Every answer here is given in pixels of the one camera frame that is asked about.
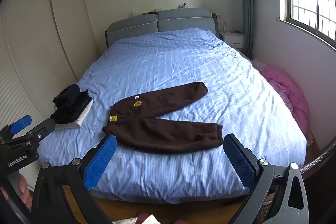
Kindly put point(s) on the cream louvred wardrobe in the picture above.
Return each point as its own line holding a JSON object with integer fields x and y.
{"x": 52, "y": 29}

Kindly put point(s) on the grey padded headboard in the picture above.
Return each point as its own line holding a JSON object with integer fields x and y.
{"x": 183, "y": 19}

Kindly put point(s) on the bed with blue sheet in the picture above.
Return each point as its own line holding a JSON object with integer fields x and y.
{"x": 183, "y": 61}

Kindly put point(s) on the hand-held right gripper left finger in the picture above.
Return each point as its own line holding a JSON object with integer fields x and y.
{"x": 101, "y": 161}

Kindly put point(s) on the white nightstand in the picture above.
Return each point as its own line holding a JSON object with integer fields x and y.
{"x": 235, "y": 39}

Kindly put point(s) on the person's white clothing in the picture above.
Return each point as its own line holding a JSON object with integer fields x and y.
{"x": 128, "y": 220}

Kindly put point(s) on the black folded clothes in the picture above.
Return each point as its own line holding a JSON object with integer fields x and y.
{"x": 71, "y": 111}

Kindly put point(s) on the pink blanket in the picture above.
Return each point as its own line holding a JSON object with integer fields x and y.
{"x": 283, "y": 87}

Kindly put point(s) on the person's left hand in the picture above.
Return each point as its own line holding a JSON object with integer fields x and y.
{"x": 25, "y": 191}

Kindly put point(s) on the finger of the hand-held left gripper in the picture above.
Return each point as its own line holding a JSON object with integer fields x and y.
{"x": 43, "y": 128}
{"x": 19, "y": 124}

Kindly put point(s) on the navy folded garment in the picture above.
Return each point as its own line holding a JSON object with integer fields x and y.
{"x": 68, "y": 94}

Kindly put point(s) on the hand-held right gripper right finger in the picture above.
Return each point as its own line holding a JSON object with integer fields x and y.
{"x": 240, "y": 163}

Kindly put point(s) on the white folded garment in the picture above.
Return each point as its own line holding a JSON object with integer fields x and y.
{"x": 81, "y": 119}

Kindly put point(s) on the purple toy figure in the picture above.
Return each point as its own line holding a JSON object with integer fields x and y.
{"x": 183, "y": 5}

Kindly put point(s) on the brown knitted sweater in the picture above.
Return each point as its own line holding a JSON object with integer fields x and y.
{"x": 157, "y": 132}

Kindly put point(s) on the clear plastic bottle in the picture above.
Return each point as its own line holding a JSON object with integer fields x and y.
{"x": 224, "y": 27}

